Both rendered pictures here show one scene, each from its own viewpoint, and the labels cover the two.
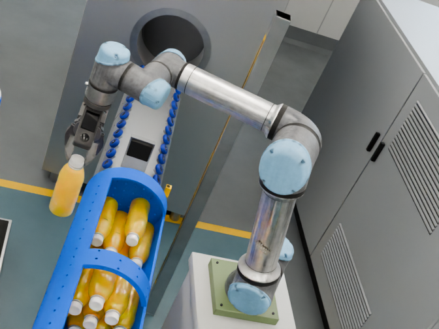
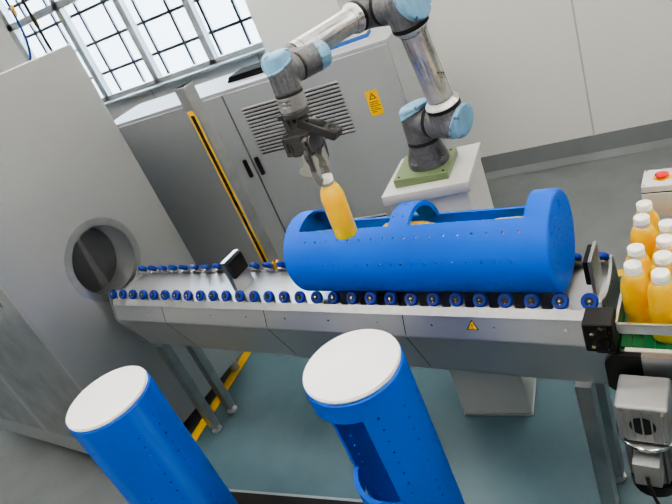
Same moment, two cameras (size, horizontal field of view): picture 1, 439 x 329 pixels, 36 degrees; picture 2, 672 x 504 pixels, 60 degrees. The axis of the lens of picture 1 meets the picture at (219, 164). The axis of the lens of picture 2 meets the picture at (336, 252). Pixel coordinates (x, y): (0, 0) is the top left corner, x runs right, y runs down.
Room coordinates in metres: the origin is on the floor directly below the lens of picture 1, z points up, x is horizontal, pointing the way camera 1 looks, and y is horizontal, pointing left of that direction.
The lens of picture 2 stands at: (0.27, 1.36, 2.00)
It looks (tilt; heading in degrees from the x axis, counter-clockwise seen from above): 27 degrees down; 321
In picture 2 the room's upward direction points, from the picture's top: 23 degrees counter-clockwise
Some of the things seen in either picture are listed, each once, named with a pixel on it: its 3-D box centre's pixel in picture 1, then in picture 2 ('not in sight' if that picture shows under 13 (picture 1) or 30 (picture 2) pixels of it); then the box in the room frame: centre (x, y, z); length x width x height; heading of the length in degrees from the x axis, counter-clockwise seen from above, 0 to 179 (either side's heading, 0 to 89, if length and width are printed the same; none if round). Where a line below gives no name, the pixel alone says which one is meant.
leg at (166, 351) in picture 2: not in sight; (190, 388); (2.84, 0.51, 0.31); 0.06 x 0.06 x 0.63; 10
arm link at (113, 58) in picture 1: (110, 66); (282, 73); (1.42, 0.34, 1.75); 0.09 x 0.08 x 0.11; 84
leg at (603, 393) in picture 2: not in sight; (605, 417); (0.93, 0.01, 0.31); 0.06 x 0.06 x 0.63; 10
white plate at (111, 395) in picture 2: not in sight; (107, 397); (2.05, 1.01, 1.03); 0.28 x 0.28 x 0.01
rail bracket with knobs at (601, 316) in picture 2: not in sight; (601, 330); (0.78, 0.26, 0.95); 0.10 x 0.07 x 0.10; 100
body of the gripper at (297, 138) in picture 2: (93, 114); (300, 132); (1.44, 0.35, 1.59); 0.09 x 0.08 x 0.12; 13
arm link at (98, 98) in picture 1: (99, 91); (291, 103); (1.43, 0.35, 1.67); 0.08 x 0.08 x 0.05
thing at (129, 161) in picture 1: (137, 155); (238, 271); (2.17, 0.31, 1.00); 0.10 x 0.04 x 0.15; 100
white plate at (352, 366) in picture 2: not in sight; (351, 364); (1.29, 0.62, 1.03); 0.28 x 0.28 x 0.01
